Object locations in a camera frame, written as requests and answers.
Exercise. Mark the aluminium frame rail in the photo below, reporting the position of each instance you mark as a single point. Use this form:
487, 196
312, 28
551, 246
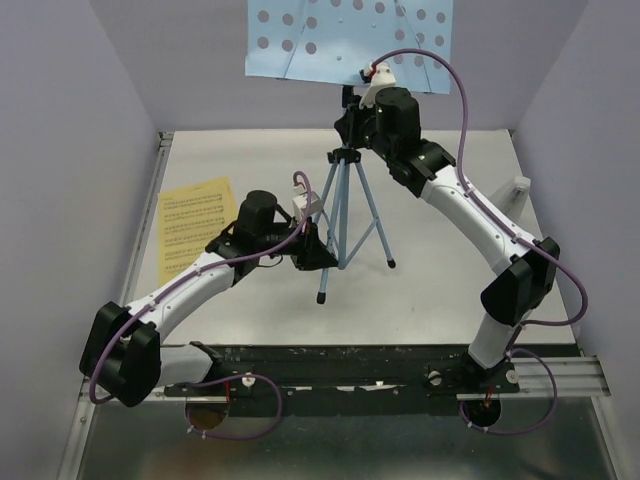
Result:
81, 424

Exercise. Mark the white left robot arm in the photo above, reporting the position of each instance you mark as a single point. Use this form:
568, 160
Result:
125, 357

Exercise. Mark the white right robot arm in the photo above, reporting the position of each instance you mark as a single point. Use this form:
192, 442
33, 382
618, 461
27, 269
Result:
524, 267

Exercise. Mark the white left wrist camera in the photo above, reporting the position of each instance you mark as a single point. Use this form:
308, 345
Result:
305, 203

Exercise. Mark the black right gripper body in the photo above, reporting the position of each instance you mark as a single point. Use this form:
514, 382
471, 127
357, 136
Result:
361, 125

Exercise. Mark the light blue music stand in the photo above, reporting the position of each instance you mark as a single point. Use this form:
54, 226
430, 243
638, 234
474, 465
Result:
331, 42

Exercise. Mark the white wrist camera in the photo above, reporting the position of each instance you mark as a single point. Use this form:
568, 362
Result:
305, 203
376, 78

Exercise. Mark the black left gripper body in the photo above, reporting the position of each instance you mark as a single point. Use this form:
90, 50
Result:
299, 245

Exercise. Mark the yellow sheet music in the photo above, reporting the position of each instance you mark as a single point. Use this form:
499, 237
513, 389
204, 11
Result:
188, 219

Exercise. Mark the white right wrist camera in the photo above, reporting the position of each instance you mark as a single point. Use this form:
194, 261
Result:
376, 78

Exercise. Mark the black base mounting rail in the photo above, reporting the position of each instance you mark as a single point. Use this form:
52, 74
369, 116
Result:
330, 381

